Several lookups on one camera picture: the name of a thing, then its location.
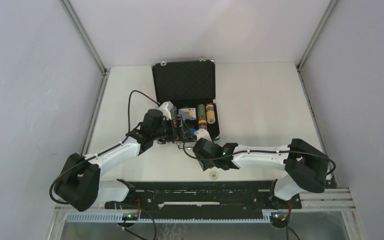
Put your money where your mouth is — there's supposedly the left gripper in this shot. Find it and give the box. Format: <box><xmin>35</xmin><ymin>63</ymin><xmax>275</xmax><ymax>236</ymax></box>
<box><xmin>151</xmin><ymin>114</ymin><xmax>193</xmax><ymax>141</ymax></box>

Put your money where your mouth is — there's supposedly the poker chip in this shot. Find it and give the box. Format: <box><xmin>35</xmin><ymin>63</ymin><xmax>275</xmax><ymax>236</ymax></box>
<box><xmin>209</xmin><ymin>170</ymin><xmax>219</xmax><ymax>181</ymax></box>

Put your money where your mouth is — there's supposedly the playing card deck box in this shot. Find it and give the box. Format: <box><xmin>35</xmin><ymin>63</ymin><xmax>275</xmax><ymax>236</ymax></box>
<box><xmin>178</xmin><ymin>108</ymin><xmax>198</xmax><ymax>121</ymax></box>

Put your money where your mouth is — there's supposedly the yellow chip stack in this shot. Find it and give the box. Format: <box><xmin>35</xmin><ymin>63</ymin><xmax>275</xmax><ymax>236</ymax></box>
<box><xmin>205</xmin><ymin>103</ymin><xmax>216</xmax><ymax>124</ymax></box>

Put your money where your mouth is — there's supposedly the black aluminium poker case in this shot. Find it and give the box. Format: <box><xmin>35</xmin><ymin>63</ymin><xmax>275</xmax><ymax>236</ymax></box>
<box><xmin>151</xmin><ymin>59</ymin><xmax>221</xmax><ymax>143</ymax></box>

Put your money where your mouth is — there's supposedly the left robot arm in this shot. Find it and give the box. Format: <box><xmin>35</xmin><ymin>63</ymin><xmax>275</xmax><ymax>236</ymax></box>
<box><xmin>49</xmin><ymin>109</ymin><xmax>176</xmax><ymax>212</ymax></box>

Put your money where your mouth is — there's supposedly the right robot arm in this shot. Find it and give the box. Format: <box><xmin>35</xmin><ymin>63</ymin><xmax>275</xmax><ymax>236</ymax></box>
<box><xmin>191</xmin><ymin>138</ymin><xmax>334</xmax><ymax>208</ymax></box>

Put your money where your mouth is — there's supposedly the right circuit board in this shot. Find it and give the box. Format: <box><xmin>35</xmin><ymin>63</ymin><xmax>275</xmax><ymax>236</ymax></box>
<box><xmin>270</xmin><ymin>212</ymin><xmax>289</xmax><ymax>223</ymax></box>

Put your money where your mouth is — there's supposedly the circuit board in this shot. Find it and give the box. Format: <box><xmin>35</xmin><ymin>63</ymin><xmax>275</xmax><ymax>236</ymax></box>
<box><xmin>122</xmin><ymin>213</ymin><xmax>139</xmax><ymax>222</ymax></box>
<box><xmin>270</xmin><ymin>212</ymin><xmax>289</xmax><ymax>223</ymax></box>

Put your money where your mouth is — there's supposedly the left circuit board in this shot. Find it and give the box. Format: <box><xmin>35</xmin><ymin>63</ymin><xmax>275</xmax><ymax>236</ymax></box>
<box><xmin>122</xmin><ymin>213</ymin><xmax>139</xmax><ymax>222</ymax></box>

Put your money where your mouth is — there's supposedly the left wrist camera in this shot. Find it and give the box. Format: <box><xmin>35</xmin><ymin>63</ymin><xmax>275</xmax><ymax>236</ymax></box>
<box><xmin>158</xmin><ymin>101</ymin><xmax>174</xmax><ymax>120</ymax></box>

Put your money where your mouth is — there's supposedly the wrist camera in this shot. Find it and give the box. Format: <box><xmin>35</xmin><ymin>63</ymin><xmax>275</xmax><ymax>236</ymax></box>
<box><xmin>158</xmin><ymin>101</ymin><xmax>174</xmax><ymax>120</ymax></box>
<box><xmin>194</xmin><ymin>128</ymin><xmax>213</xmax><ymax>142</ymax></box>

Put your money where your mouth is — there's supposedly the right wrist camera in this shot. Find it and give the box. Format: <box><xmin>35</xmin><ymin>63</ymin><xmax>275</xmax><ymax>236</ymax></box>
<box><xmin>194</xmin><ymin>128</ymin><xmax>213</xmax><ymax>142</ymax></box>

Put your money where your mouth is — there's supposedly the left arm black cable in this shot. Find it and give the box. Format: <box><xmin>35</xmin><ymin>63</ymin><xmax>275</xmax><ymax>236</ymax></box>
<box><xmin>48</xmin><ymin>90</ymin><xmax>161</xmax><ymax>205</ymax></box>

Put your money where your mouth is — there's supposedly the left aluminium frame post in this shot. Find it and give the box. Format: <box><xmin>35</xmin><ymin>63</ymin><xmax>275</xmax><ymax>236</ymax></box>
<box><xmin>45</xmin><ymin>0</ymin><xmax>108</xmax><ymax>240</ymax></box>

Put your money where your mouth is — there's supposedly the aluminium frame post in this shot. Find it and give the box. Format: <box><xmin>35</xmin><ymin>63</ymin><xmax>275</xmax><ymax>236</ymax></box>
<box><xmin>296</xmin><ymin>0</ymin><xmax>367</xmax><ymax>240</ymax></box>
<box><xmin>45</xmin><ymin>0</ymin><xmax>108</xmax><ymax>240</ymax></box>

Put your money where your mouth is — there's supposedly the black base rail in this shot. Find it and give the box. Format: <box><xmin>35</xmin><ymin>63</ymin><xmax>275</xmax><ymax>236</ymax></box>
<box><xmin>104</xmin><ymin>180</ymin><xmax>302</xmax><ymax>219</ymax></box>

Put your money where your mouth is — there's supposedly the grey cable duct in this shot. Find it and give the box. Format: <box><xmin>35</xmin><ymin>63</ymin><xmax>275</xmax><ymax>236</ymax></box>
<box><xmin>65</xmin><ymin>212</ymin><xmax>271</xmax><ymax>224</ymax></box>

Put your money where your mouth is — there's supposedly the right aluminium frame post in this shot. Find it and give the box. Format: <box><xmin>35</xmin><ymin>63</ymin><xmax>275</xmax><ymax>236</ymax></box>
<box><xmin>296</xmin><ymin>0</ymin><xmax>367</xmax><ymax>240</ymax></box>

